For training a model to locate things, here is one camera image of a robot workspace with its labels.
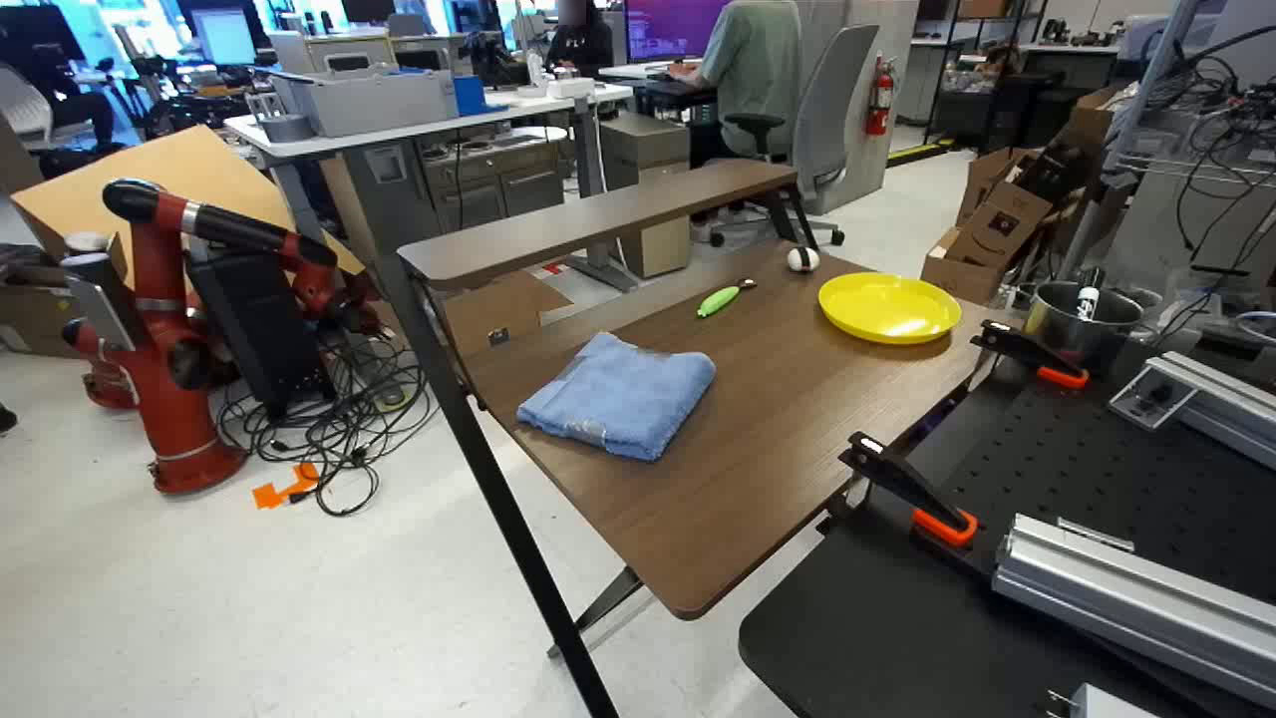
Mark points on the red industrial robot arm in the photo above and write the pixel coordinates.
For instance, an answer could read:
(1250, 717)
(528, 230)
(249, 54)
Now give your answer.
(165, 386)

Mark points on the blue folded towel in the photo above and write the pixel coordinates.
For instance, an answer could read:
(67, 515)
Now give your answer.
(620, 395)

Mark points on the small black clip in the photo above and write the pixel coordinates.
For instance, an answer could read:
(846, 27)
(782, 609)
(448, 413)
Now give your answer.
(500, 337)

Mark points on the raised wooden shelf board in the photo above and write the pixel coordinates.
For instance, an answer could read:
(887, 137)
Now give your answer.
(584, 220)

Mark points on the yellow plastic plate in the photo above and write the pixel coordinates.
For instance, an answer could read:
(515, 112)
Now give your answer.
(887, 309)

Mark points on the grey office chair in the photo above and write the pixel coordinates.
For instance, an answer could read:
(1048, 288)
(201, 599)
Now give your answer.
(831, 112)

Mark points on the person in green shirt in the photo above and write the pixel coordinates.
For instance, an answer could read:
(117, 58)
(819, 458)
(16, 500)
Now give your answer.
(752, 63)

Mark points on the person in dark clothes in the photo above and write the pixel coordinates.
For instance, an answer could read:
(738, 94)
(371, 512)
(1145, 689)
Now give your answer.
(578, 43)

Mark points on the grey metal workbench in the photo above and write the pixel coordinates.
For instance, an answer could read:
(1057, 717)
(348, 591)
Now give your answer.
(400, 133)

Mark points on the purple lit monitor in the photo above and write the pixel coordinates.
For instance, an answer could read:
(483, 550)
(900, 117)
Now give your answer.
(670, 27)

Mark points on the red fire extinguisher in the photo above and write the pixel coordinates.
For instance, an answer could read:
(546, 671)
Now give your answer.
(877, 100)

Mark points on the open cardboard box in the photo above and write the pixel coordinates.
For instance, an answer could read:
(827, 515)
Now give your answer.
(992, 241)

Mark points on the orange tape marks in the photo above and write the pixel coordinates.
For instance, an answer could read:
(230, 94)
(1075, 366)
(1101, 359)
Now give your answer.
(285, 487)

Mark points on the black computer tower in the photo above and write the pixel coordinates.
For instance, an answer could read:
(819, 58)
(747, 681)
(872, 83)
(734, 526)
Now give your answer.
(261, 333)

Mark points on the stainless steel pot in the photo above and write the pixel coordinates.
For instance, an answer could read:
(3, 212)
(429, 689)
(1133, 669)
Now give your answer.
(1078, 326)

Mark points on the large flat cardboard sheet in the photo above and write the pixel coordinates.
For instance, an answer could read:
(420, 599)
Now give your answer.
(185, 165)

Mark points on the wide aluminium extrusion profile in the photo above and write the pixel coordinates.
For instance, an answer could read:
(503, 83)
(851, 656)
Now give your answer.
(1131, 599)

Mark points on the aluminium extrusion with black insert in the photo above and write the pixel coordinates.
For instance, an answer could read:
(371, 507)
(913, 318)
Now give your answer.
(1219, 399)

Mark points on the black metal table frame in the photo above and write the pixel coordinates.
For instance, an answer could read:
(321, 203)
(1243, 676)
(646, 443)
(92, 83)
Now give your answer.
(500, 500)

